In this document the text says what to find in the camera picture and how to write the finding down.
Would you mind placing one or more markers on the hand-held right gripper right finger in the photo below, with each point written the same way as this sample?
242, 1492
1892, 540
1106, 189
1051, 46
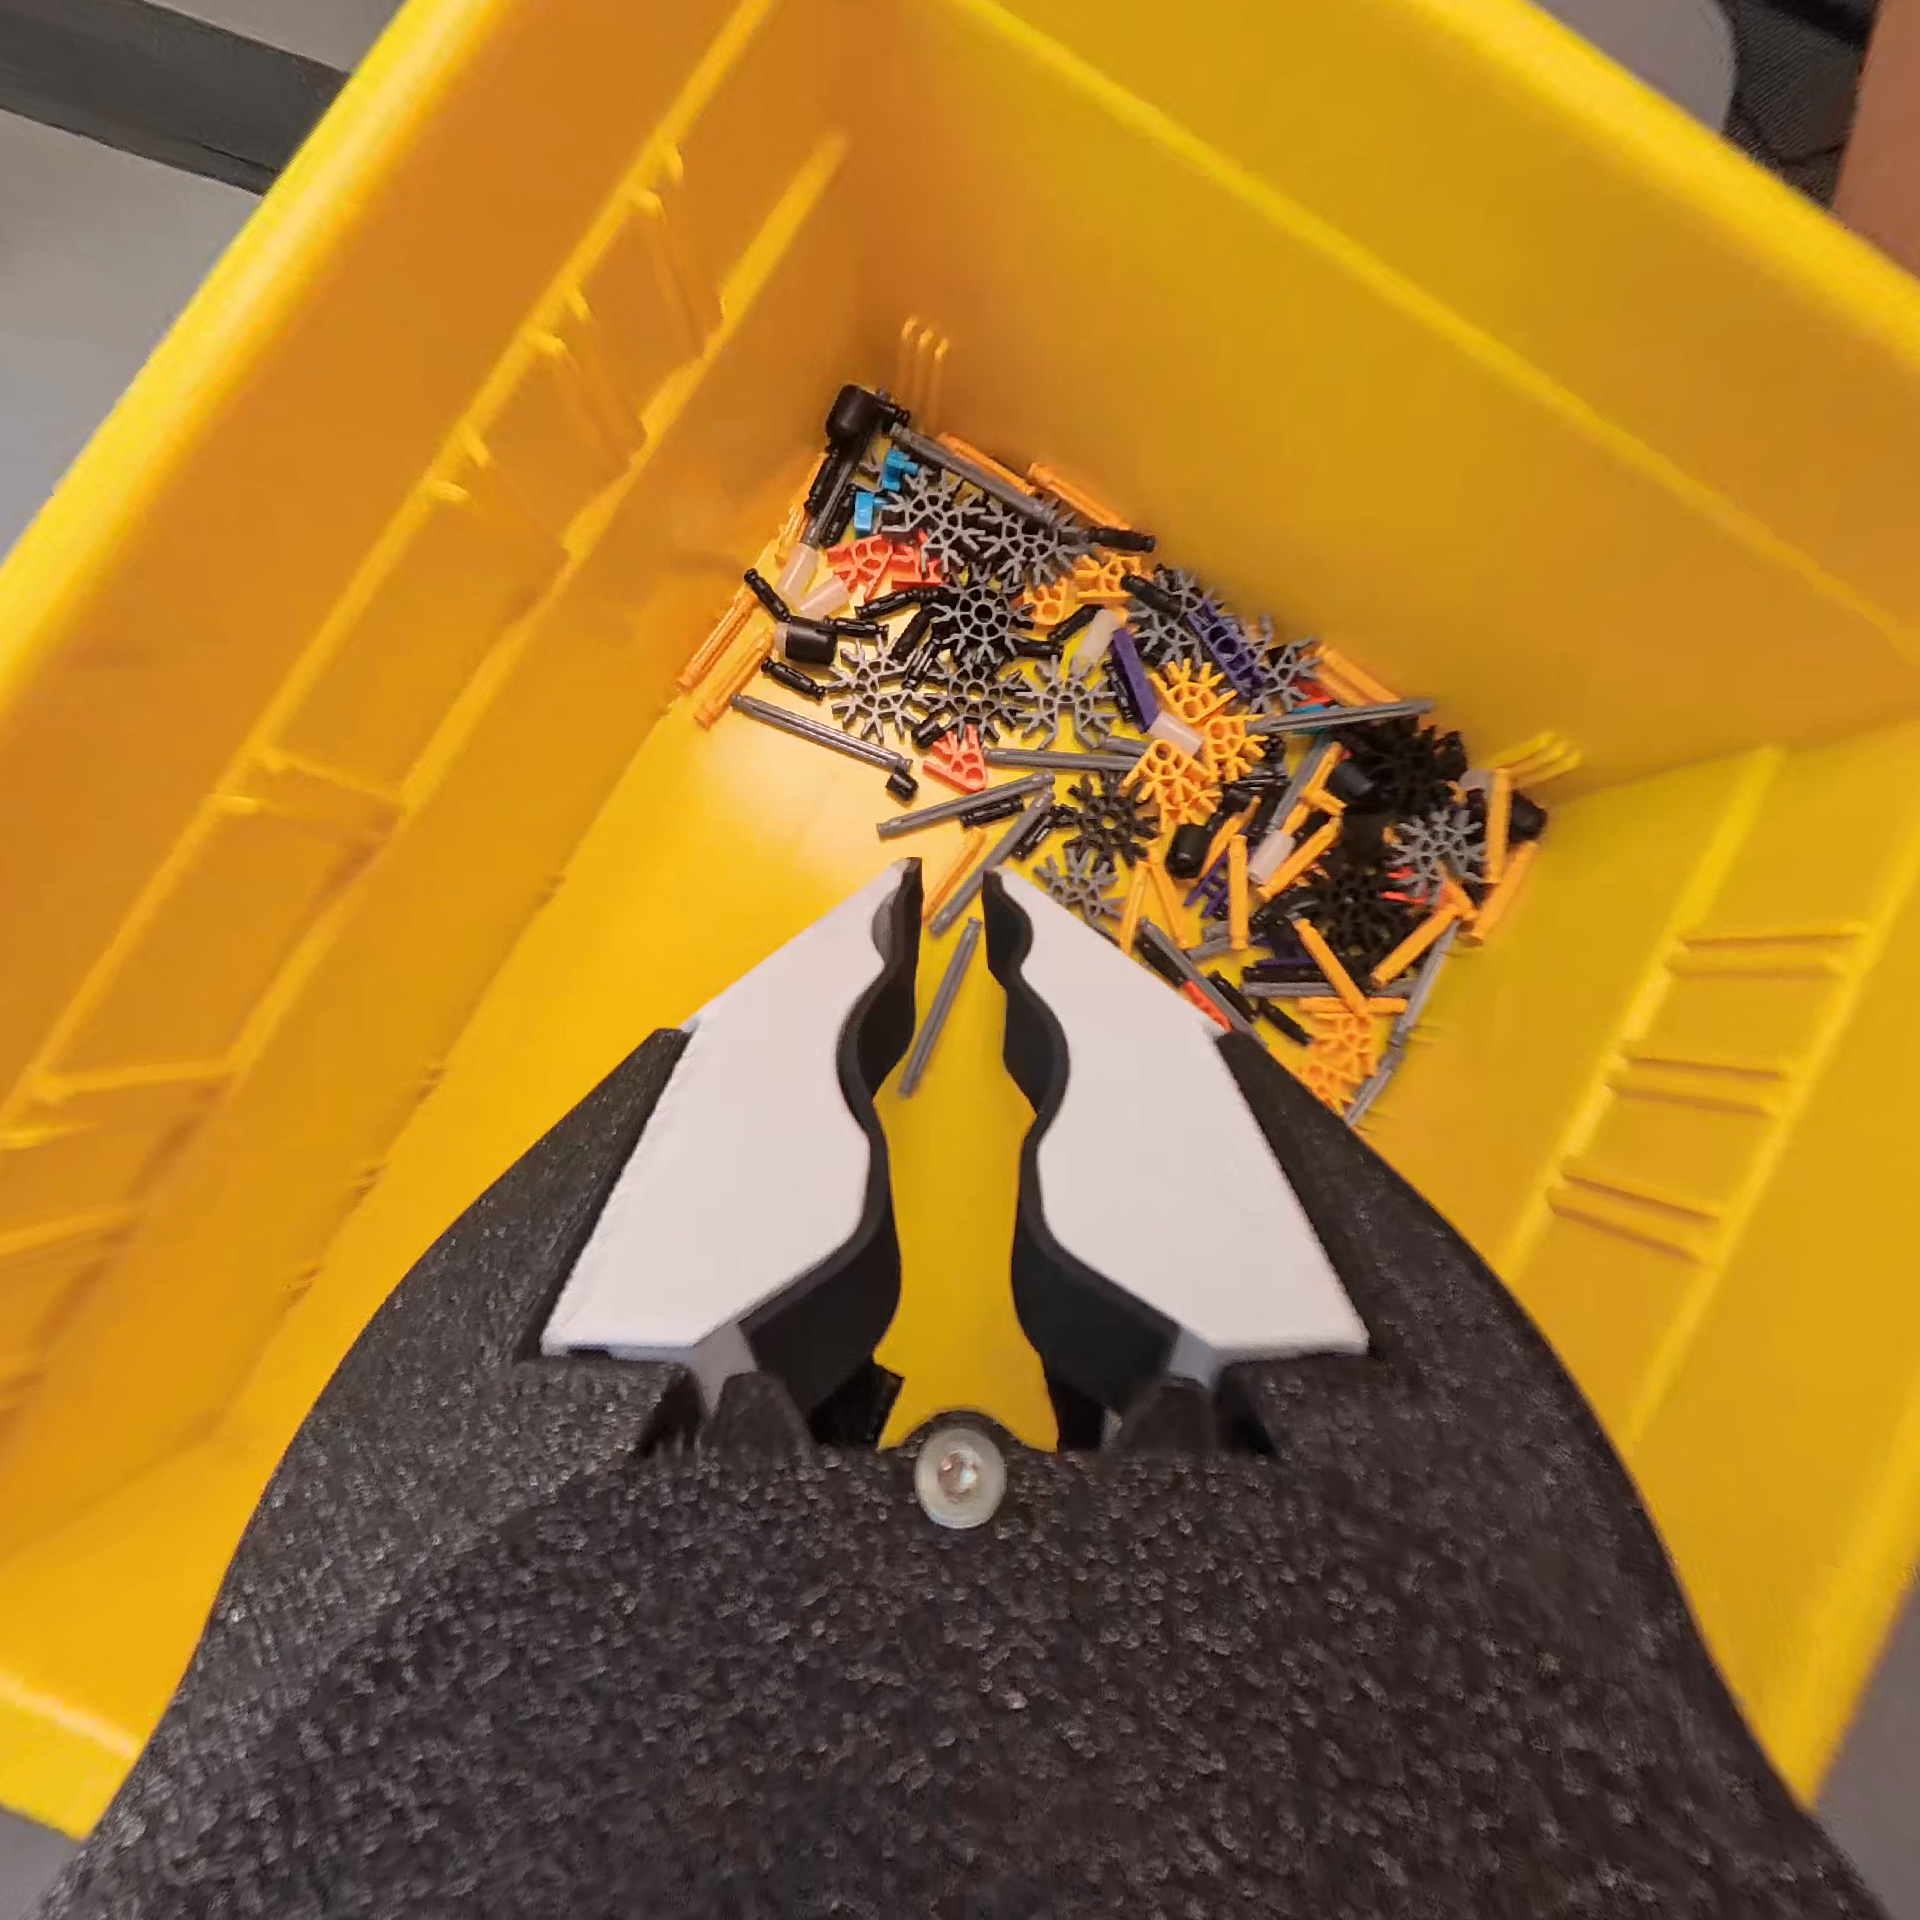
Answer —
1184, 1185

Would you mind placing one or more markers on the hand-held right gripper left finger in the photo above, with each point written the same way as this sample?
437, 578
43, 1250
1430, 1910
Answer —
721, 1185

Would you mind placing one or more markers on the black and orange pieces pile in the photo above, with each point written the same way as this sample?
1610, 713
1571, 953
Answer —
1050, 675

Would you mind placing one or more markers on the yellow box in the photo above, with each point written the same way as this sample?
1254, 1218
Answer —
450, 751

